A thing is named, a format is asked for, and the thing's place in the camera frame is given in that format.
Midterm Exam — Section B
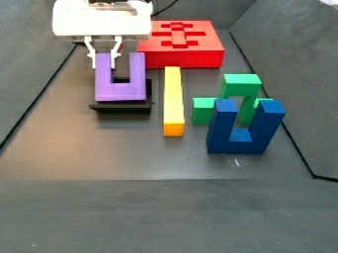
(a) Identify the yellow long bar block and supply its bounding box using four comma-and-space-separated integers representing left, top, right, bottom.
164, 66, 184, 136

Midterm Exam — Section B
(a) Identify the black angled fixture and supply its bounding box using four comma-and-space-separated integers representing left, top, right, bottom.
89, 78, 152, 114

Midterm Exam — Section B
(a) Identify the red slotted board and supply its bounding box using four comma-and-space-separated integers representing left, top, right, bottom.
137, 20, 225, 69

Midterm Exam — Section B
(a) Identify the black camera cable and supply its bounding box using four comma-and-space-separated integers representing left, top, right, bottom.
151, 0, 180, 18

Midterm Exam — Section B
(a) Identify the purple U-shaped block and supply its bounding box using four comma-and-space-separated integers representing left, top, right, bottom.
95, 52, 147, 102

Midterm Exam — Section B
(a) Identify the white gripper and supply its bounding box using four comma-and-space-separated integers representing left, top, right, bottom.
52, 0, 153, 69

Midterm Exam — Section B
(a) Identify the green U-shaped block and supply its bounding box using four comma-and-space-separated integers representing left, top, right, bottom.
191, 73, 264, 126

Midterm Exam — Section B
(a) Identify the blue U-shaped block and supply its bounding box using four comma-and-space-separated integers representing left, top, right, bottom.
205, 99, 284, 154

